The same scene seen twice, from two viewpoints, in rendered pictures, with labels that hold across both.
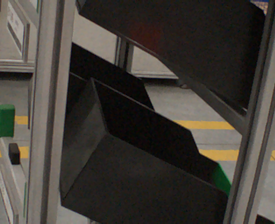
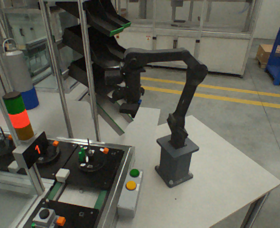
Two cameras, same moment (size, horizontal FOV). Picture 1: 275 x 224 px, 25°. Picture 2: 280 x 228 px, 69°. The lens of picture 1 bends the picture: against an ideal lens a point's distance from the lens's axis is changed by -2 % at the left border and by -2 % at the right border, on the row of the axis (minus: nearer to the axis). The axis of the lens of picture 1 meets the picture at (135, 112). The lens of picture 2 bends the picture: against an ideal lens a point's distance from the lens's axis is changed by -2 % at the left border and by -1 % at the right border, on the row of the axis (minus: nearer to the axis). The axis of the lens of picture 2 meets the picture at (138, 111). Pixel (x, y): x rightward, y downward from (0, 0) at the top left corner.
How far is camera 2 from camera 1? 0.82 m
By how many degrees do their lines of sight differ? 31
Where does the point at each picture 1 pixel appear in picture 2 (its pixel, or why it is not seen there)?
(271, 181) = (255, 112)
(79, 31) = (203, 55)
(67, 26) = (51, 43)
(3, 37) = not seen: hidden behind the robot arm
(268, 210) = (247, 121)
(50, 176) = (55, 66)
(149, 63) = (228, 68)
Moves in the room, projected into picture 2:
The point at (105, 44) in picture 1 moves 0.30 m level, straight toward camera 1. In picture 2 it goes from (212, 61) to (209, 64)
